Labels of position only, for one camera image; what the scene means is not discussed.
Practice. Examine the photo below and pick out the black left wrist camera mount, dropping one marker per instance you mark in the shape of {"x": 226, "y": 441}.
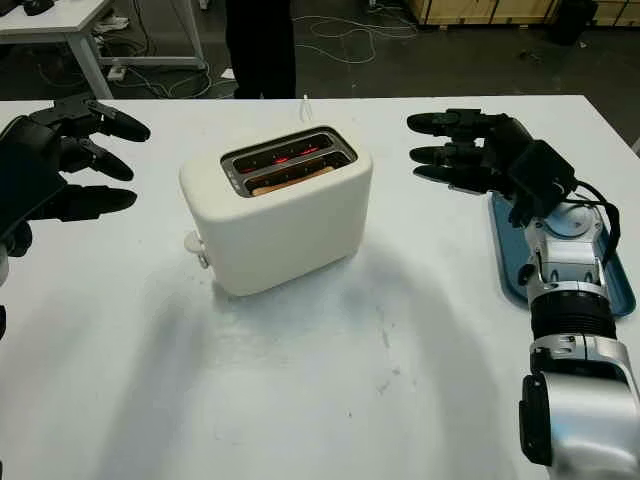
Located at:
{"x": 25, "y": 190}

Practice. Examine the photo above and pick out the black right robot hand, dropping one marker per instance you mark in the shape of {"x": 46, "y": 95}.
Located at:
{"x": 500, "y": 145}

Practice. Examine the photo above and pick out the cream two-slot toaster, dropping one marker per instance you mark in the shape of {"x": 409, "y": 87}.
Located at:
{"x": 275, "y": 240}

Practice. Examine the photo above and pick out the wooden crate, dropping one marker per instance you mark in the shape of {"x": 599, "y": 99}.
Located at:
{"x": 475, "y": 10}

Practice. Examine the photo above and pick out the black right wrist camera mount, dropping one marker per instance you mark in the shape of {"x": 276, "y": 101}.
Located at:
{"x": 542, "y": 175}

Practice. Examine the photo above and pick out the white power strip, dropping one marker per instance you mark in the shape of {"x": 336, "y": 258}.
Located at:
{"x": 116, "y": 73}

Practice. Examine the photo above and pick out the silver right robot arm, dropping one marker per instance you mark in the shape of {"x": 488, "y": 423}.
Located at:
{"x": 575, "y": 260}

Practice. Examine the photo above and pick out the standing person in white jacket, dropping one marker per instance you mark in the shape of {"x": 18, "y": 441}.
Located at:
{"x": 260, "y": 50}

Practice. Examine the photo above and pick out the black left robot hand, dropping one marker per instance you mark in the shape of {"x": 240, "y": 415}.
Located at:
{"x": 30, "y": 130}

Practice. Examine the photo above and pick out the white desk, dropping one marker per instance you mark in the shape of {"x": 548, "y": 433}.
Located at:
{"x": 60, "y": 20}

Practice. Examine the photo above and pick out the small black device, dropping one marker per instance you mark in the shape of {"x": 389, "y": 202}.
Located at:
{"x": 37, "y": 6}

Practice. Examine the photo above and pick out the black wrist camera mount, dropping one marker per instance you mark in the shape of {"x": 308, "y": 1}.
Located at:
{"x": 25, "y": 190}
{"x": 542, "y": 175}

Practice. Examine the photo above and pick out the blue plastic tray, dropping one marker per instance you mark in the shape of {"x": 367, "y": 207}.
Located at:
{"x": 505, "y": 250}

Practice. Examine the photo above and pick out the brown toast slice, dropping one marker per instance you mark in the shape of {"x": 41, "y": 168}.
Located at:
{"x": 285, "y": 186}

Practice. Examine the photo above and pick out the white paper sheet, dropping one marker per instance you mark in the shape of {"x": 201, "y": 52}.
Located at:
{"x": 227, "y": 74}

